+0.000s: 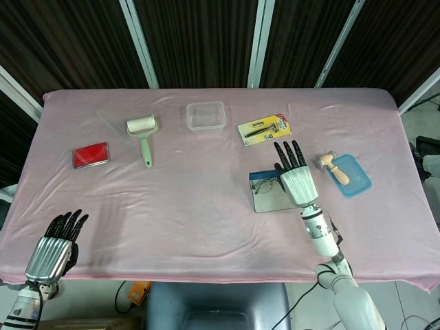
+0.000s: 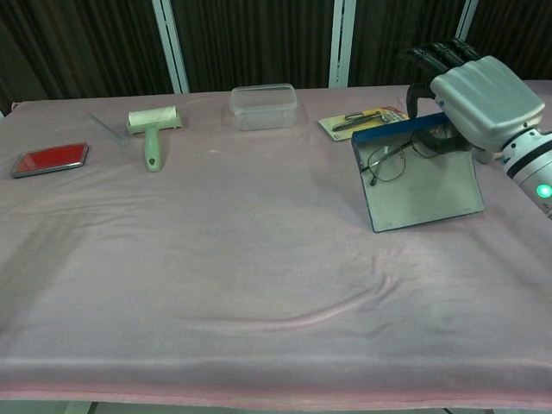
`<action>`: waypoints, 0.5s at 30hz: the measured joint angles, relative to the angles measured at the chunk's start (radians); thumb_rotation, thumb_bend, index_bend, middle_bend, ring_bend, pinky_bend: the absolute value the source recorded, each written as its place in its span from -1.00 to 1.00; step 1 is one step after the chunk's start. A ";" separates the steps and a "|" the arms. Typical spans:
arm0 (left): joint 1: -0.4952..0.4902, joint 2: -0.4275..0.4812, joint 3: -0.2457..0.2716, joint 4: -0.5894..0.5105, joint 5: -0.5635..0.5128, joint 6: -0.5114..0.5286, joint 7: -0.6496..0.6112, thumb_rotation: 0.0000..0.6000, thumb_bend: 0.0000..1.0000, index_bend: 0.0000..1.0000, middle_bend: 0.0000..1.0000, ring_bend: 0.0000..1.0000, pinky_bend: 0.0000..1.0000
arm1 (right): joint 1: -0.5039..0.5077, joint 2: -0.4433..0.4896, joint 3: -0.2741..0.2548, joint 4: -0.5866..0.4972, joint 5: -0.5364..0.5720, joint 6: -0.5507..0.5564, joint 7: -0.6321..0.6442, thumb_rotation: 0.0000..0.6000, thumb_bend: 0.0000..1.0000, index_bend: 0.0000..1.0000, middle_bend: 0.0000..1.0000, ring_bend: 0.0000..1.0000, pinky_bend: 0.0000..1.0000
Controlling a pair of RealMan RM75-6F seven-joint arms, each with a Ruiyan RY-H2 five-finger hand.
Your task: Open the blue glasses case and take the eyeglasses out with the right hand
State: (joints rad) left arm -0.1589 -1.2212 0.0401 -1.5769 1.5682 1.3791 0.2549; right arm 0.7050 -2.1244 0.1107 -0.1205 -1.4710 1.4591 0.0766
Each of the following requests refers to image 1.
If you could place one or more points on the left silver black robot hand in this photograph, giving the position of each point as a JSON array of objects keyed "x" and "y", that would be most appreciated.
[{"x": 48, "y": 258}]

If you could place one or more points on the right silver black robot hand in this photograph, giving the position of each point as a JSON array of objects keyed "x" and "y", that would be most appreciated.
[{"x": 299, "y": 184}]

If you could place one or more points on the blue printed glasses case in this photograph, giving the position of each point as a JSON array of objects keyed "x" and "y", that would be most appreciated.
[{"x": 271, "y": 203}]

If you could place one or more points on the thin-framed eyeglasses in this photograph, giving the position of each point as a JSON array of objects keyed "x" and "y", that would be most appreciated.
[{"x": 261, "y": 187}]

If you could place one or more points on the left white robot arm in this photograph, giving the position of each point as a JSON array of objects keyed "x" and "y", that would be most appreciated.
[{"x": 24, "y": 306}]

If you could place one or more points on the small wooden mallet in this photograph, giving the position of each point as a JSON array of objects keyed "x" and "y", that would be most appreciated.
[{"x": 338, "y": 173}]

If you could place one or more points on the blue tray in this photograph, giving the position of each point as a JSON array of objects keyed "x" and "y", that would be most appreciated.
[{"x": 357, "y": 178}]

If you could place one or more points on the yellow razor blister pack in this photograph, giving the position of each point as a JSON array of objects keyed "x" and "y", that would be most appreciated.
[{"x": 264, "y": 130}]

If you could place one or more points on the orange device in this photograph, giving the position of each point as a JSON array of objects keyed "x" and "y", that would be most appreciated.
[{"x": 139, "y": 292}]

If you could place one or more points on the red ink pad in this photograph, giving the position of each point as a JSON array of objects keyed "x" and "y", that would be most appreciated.
[{"x": 91, "y": 155}]

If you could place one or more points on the pink tablecloth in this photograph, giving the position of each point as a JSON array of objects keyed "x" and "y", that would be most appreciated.
[{"x": 192, "y": 223}]

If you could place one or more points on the clear plastic container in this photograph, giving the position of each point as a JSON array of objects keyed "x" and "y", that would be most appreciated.
[{"x": 205, "y": 117}]

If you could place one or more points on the black electronic device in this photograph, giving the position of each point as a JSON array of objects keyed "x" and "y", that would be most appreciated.
[{"x": 426, "y": 146}]

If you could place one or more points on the dark slatted partition panel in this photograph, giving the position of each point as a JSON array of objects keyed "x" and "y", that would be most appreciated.
[
  {"x": 62, "y": 38},
  {"x": 199, "y": 38},
  {"x": 302, "y": 38},
  {"x": 398, "y": 38}
]

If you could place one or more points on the green lint roller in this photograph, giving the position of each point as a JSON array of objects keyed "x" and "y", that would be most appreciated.
[{"x": 146, "y": 148}]

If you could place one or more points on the blue grey chair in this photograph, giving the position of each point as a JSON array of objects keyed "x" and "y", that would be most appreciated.
[{"x": 213, "y": 306}]

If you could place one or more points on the pale metal frame post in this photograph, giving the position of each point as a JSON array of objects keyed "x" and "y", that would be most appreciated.
[
  {"x": 261, "y": 41},
  {"x": 419, "y": 91},
  {"x": 340, "y": 41},
  {"x": 139, "y": 41},
  {"x": 20, "y": 91}
]

